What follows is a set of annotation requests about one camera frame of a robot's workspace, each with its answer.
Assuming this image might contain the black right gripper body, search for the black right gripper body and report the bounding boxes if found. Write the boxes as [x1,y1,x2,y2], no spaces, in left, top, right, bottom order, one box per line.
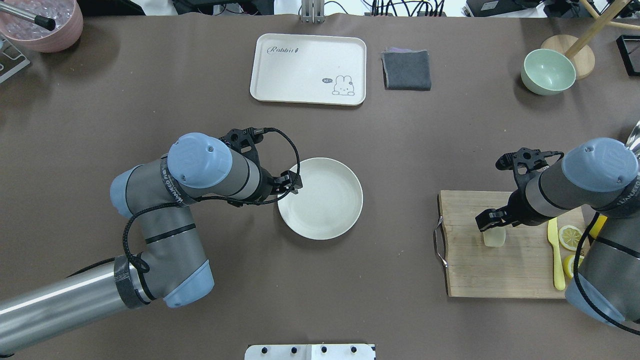
[486,147,563,227]

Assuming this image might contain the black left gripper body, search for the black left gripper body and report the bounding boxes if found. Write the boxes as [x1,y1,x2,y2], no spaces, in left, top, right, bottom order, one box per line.
[220,127,296,206]

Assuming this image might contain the white steamed bun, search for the white steamed bun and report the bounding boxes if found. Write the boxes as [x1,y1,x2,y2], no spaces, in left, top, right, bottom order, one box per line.
[482,227,506,248]

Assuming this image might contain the cream round plate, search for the cream round plate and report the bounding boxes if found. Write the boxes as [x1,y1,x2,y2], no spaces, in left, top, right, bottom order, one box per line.
[278,157,363,240]

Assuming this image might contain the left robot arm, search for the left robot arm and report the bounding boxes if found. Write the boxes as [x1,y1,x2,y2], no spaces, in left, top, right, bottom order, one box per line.
[1,127,302,358]

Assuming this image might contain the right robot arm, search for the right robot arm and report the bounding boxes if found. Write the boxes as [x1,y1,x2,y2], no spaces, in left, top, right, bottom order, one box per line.
[475,137,640,326]

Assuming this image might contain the cream rabbit tray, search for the cream rabbit tray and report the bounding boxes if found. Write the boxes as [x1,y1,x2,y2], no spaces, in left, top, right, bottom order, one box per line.
[249,33,367,106]

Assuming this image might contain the black glass rack tray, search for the black glass rack tray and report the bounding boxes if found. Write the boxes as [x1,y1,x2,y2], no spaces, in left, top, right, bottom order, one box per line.
[615,34,640,76]

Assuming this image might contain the bamboo cutting board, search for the bamboo cutting board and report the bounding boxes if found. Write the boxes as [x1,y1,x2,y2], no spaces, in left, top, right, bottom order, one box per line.
[438,190,565,299]

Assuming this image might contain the lemon half slice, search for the lemon half slice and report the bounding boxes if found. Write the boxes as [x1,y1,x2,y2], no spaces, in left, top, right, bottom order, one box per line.
[562,254,576,279]
[558,225,584,252]

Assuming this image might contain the yellow plastic knife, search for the yellow plastic knife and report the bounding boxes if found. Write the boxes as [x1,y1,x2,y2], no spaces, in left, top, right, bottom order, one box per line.
[546,218,566,291]

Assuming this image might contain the green bowl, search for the green bowl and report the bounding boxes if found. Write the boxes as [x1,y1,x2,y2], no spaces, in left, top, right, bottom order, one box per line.
[520,48,577,96]

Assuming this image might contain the whole yellow lemon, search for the whole yellow lemon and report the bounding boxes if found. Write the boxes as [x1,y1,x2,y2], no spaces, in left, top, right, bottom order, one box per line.
[588,213,608,241]

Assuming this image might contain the steel scoop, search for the steel scoop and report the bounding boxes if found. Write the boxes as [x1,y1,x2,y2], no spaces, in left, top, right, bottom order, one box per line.
[625,121,640,158]

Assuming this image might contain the wooden cup stand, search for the wooden cup stand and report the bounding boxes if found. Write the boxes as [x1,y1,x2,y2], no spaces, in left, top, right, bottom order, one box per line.
[541,0,639,80]

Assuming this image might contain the grey folded cloth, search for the grey folded cloth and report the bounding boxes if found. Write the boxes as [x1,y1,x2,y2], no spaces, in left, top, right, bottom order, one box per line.
[381,47,432,91]

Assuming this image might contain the pink bowl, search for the pink bowl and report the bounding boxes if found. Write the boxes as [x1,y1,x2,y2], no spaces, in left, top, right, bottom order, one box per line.
[0,0,83,53]

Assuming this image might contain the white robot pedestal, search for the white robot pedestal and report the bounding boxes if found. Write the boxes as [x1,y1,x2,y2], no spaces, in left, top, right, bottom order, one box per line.
[244,343,377,360]

